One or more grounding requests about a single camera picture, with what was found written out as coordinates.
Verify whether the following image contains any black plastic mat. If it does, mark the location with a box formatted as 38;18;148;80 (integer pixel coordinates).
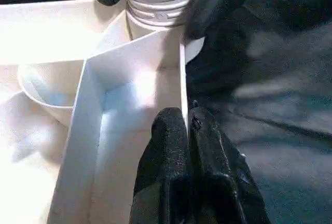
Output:
0;0;332;224

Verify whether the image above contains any white plastic table top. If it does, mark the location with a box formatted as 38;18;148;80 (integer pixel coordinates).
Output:
0;0;205;224

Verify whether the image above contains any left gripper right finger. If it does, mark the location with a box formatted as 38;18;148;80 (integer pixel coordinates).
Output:
188;101;271;224

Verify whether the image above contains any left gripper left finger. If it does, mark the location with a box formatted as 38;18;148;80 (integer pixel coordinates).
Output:
129;107;191;224

